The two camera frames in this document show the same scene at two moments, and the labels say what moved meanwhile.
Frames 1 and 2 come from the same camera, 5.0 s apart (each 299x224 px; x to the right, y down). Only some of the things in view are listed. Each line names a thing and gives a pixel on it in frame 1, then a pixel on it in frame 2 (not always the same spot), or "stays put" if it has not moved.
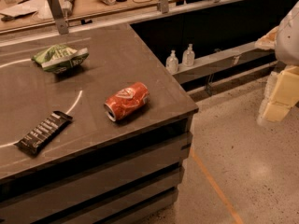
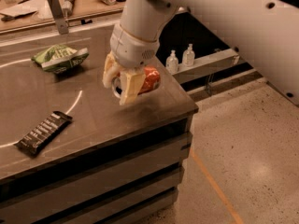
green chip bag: [61, 59] stays put
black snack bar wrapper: [35, 139] stays put
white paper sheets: [34, 12] stays put
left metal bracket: [58, 13] stays put
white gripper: [288, 39] -> [132, 50]
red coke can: [128, 102] -> [151, 79]
